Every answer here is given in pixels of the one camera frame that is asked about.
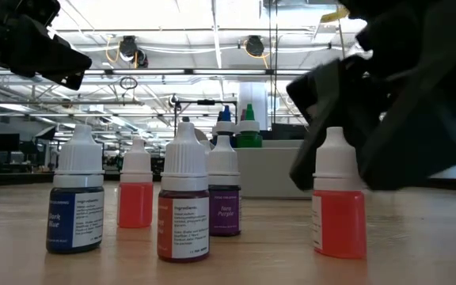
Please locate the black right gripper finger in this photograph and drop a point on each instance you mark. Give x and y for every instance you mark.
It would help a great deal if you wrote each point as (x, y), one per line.
(331, 91)
(430, 138)

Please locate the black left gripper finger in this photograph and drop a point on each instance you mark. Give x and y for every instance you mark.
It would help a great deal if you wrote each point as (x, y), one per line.
(71, 81)
(46, 55)

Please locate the large green-capped food coloring bottle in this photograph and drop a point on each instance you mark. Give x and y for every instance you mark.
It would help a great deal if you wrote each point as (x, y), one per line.
(249, 140)

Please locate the large blue-capped food coloring bottle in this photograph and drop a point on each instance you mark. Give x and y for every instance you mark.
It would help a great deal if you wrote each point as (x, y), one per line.
(226, 126)

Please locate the large black-capped food coloring bottle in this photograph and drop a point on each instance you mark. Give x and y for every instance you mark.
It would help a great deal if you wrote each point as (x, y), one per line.
(219, 116)

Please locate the small orange food coloring bottle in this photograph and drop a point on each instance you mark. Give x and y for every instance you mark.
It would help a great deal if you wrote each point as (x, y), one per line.
(135, 206)
(339, 225)

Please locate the small dark blue coloring bottle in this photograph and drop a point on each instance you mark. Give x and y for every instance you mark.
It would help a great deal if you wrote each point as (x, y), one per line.
(75, 221)

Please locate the small purple food coloring bottle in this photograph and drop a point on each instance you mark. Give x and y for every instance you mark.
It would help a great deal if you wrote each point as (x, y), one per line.
(224, 213)

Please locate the small dark red coloring bottle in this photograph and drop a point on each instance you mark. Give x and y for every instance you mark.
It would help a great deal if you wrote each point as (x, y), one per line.
(183, 229)

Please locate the yellow tag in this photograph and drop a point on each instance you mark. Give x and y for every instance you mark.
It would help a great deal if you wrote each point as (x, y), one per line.
(335, 15)

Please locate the white building column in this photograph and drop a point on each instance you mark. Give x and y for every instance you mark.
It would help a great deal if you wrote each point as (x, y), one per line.
(253, 95)

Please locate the long light strip fixture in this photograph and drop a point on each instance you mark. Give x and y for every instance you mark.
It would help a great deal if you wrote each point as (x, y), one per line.
(153, 72)

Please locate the black computer monitor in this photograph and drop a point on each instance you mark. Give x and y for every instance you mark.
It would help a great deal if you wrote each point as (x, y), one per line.
(5, 142)

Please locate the black gantry frame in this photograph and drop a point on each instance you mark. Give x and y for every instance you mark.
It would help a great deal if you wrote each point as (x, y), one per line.
(206, 102)

